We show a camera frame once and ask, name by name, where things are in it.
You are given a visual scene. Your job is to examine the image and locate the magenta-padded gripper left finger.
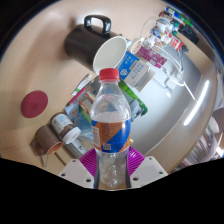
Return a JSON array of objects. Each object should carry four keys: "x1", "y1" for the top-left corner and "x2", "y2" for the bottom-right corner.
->
[{"x1": 58, "y1": 147, "x2": 100, "y2": 190}]

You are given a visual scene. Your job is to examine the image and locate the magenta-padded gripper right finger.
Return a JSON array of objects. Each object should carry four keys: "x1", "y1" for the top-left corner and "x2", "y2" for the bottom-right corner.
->
[{"x1": 126, "y1": 146, "x2": 169, "y2": 190}]

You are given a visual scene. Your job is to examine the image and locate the clear red-capped water bottle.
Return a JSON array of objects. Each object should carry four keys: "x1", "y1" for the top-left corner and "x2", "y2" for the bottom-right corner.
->
[{"x1": 89, "y1": 67, "x2": 133, "y2": 189}]

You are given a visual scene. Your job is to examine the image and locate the brown jar with white lid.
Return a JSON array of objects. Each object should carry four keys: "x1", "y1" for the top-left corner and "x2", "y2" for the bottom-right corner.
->
[{"x1": 50, "y1": 112, "x2": 82, "y2": 145}]

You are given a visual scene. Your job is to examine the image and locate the brown mug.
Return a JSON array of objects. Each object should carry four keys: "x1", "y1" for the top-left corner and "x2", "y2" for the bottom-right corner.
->
[{"x1": 31, "y1": 124, "x2": 64, "y2": 158}]

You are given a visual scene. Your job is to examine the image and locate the grey shaker bottle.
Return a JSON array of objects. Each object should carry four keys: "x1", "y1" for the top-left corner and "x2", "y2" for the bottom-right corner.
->
[{"x1": 128, "y1": 98, "x2": 144, "y2": 122}]

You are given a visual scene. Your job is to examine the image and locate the green plastic bottle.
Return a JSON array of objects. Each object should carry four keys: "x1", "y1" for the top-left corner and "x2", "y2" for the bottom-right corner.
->
[{"x1": 118, "y1": 79, "x2": 148, "y2": 116}]

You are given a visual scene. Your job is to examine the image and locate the flat round red coaster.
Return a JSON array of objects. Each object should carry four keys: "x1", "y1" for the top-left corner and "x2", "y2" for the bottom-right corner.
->
[{"x1": 20, "y1": 90, "x2": 49, "y2": 119}]

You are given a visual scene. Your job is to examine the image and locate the green and white marker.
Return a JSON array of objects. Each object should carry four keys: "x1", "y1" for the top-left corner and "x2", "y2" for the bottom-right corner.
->
[{"x1": 71, "y1": 73, "x2": 94, "y2": 98}]

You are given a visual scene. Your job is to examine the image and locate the white and blue carton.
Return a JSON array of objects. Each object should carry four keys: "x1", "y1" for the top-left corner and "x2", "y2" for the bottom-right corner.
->
[{"x1": 116, "y1": 50, "x2": 156, "y2": 93}]

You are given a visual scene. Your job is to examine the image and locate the magenta pouch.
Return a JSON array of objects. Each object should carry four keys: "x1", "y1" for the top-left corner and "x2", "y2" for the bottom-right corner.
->
[{"x1": 136, "y1": 45, "x2": 168, "y2": 69}]

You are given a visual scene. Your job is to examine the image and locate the black mug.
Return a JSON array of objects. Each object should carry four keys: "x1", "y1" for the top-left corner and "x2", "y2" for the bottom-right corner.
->
[{"x1": 63, "y1": 14, "x2": 128, "y2": 75}]

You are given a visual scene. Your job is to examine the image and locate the red and white can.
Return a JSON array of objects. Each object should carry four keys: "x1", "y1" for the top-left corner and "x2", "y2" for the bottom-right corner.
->
[{"x1": 166, "y1": 34, "x2": 184, "y2": 51}]

